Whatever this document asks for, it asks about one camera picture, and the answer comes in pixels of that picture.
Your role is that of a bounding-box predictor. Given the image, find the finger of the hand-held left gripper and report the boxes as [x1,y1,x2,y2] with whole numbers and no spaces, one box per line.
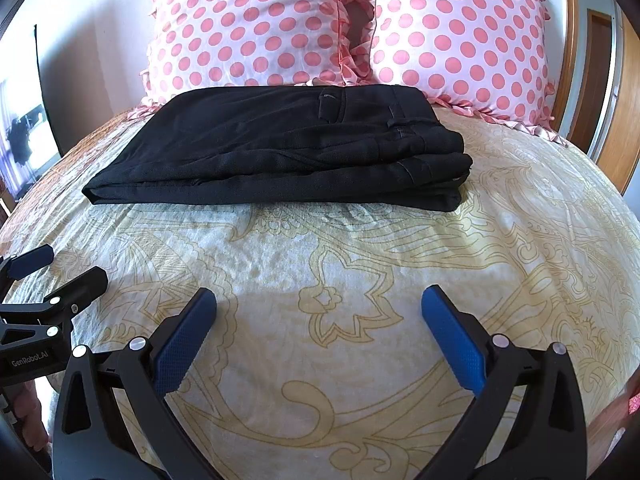
[0,266,108,343]
[0,244,55,301]

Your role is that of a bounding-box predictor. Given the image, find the yellow patterned bedspread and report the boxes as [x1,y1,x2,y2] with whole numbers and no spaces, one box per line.
[0,105,640,480]

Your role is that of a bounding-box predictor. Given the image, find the flat screen television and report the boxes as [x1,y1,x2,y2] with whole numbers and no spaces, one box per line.
[0,25,63,201]

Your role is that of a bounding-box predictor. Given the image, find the pink polka dot pillow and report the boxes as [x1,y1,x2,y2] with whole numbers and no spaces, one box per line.
[367,0,568,146]
[139,0,376,108]

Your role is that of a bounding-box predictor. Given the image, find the wooden headboard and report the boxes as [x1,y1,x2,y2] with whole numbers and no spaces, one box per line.
[547,0,640,196]

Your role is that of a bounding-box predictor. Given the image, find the black pants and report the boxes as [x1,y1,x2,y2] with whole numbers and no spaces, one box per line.
[81,85,474,212]

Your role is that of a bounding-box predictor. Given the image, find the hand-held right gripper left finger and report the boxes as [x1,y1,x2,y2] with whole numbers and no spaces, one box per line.
[52,287,223,480]

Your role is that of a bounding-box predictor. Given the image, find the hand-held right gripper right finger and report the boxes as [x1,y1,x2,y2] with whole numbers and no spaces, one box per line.
[415,284,591,480]

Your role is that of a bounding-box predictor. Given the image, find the wooden door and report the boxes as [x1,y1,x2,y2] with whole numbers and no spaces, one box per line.
[582,10,616,161]

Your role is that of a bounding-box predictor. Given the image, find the person's left hand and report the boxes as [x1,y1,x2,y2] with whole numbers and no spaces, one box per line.
[12,380,51,466]

